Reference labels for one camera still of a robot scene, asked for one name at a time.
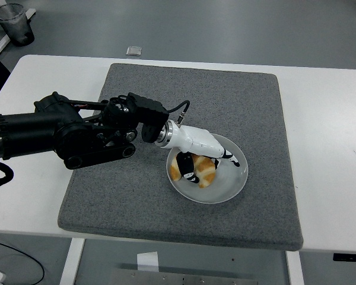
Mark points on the pale grey round plate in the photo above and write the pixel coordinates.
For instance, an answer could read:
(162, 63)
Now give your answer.
(225, 184)

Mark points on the white metal floor bar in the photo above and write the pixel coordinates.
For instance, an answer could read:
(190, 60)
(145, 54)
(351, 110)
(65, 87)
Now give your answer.
(0, 44)

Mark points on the black table control panel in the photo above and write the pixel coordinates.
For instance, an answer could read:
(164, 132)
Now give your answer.
(350, 257)

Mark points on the grey felt mat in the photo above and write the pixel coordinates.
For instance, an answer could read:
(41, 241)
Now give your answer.
(121, 202)

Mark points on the white table leg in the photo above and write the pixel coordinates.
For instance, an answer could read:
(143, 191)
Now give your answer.
(72, 261)
(295, 268)

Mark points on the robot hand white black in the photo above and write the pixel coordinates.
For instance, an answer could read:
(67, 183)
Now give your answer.
(198, 142)

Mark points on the grey metal plate with screws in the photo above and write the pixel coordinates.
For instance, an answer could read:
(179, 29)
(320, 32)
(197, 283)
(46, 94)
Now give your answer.
(184, 279)

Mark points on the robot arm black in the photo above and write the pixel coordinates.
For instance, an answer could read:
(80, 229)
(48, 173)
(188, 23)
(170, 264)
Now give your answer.
(47, 130)

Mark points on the black mesh waste bin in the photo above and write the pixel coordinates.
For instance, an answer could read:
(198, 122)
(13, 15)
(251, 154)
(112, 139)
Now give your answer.
(16, 28)

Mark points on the croissant bread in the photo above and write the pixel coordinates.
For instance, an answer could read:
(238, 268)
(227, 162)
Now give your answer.
(206, 175)

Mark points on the silver floor socket cover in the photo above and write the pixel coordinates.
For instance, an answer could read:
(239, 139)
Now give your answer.
(133, 50)

